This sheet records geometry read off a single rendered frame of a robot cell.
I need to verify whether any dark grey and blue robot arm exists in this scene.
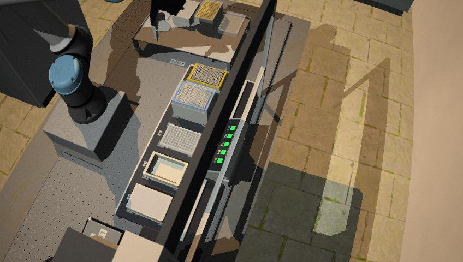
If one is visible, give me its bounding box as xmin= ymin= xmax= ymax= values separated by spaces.
xmin=0 ymin=0 xmax=106 ymax=124

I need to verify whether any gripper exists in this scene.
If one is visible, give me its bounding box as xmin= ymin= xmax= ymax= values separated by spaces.
xmin=150 ymin=0 xmax=186 ymax=42

